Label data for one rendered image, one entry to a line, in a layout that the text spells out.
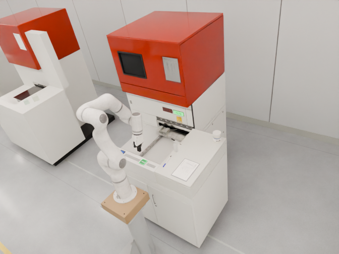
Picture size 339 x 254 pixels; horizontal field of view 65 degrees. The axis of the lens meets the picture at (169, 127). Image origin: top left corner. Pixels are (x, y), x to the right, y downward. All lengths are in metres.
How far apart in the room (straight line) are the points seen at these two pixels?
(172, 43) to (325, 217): 2.26
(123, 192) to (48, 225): 1.61
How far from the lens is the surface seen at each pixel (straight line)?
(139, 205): 2.13
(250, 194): 3.22
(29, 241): 3.54
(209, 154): 2.25
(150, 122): 2.89
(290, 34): 3.41
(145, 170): 2.26
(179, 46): 2.10
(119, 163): 1.87
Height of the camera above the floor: 2.53
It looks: 37 degrees down
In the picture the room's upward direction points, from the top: 10 degrees counter-clockwise
